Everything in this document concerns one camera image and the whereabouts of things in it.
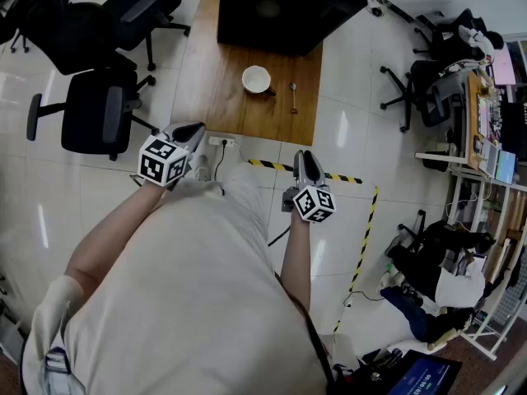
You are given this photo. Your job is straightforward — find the blue screen laptop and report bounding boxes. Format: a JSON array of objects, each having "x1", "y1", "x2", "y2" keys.
[{"x1": 386, "y1": 348, "x2": 464, "y2": 395}]

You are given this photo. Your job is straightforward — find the person's left forearm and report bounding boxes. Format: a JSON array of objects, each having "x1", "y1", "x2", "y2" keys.
[{"x1": 65, "y1": 179, "x2": 168, "y2": 290}]

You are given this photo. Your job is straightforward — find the open silver laptop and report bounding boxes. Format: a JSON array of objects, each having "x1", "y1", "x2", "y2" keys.
[{"x1": 478, "y1": 139, "x2": 518, "y2": 185}]

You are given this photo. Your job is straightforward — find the black office chair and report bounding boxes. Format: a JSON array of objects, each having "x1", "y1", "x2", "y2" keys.
[
  {"x1": 0, "y1": 0, "x2": 39, "y2": 55},
  {"x1": 26, "y1": 67, "x2": 160, "y2": 163},
  {"x1": 73, "y1": 0, "x2": 193, "y2": 72},
  {"x1": 413, "y1": 8, "x2": 487, "y2": 62},
  {"x1": 380, "y1": 58, "x2": 465, "y2": 133},
  {"x1": 18, "y1": 0, "x2": 139, "y2": 77}
]

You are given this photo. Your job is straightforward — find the black shoulder strap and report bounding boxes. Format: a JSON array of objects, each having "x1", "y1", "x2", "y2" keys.
[{"x1": 274, "y1": 272, "x2": 335, "y2": 386}]

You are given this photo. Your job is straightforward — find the person's white shoe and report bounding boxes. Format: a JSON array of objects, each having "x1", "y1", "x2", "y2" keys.
[{"x1": 193, "y1": 154, "x2": 212, "y2": 181}]

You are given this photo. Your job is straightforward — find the white metal shelf rack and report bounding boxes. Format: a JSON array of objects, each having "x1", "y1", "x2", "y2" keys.
[{"x1": 414, "y1": 151, "x2": 527, "y2": 362}]

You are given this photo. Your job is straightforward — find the black box cabinet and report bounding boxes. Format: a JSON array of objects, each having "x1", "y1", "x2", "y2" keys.
[{"x1": 217, "y1": 0, "x2": 368, "y2": 58}]

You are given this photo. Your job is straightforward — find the yellow black hazard tape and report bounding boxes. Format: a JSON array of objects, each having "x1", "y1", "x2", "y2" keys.
[{"x1": 248, "y1": 158, "x2": 380, "y2": 333}]

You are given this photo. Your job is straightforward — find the black chair base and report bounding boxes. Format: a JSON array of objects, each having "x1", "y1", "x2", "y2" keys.
[{"x1": 396, "y1": 208, "x2": 428, "y2": 255}]

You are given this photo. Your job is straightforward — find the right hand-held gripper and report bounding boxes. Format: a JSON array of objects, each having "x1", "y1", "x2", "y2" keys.
[{"x1": 282, "y1": 150, "x2": 337, "y2": 224}]

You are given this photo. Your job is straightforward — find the black power cable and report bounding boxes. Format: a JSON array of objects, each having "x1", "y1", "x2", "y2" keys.
[{"x1": 213, "y1": 139, "x2": 228, "y2": 181}]

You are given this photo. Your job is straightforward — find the person's cream trousers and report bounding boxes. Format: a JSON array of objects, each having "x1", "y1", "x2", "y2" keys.
[{"x1": 222, "y1": 161, "x2": 269, "y2": 240}]

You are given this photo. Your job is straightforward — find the person's cream shirt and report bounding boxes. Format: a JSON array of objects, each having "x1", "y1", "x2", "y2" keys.
[{"x1": 20, "y1": 177, "x2": 335, "y2": 395}]

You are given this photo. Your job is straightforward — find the cluttered wooden office desk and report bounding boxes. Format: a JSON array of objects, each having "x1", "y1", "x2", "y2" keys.
[{"x1": 464, "y1": 35, "x2": 527, "y2": 173}]

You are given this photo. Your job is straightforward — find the person's right forearm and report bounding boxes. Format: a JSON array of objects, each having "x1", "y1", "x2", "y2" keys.
[{"x1": 280, "y1": 214, "x2": 313, "y2": 313}]

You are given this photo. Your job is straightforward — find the pink screen monitor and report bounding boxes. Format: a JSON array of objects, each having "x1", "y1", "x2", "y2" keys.
[{"x1": 491, "y1": 43, "x2": 518, "y2": 86}]

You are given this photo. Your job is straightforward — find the white bowl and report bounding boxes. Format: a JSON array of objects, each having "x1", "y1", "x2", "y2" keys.
[{"x1": 241, "y1": 64, "x2": 277, "y2": 97}]

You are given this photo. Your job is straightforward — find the white jacket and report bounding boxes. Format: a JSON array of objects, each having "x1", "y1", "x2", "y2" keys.
[{"x1": 458, "y1": 24, "x2": 506, "y2": 58}]

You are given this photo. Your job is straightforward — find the black waste bin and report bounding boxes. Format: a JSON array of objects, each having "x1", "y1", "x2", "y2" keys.
[{"x1": 422, "y1": 151, "x2": 450, "y2": 174}]

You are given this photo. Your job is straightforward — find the black recorder box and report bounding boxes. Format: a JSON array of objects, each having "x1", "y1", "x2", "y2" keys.
[{"x1": 331, "y1": 348, "x2": 403, "y2": 395}]

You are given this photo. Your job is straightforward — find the black monitor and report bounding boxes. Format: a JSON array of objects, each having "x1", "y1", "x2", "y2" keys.
[{"x1": 499, "y1": 100, "x2": 527, "y2": 152}]

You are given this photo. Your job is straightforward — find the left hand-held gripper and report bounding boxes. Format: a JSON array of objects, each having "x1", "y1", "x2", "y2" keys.
[{"x1": 130, "y1": 121, "x2": 207, "y2": 192}]

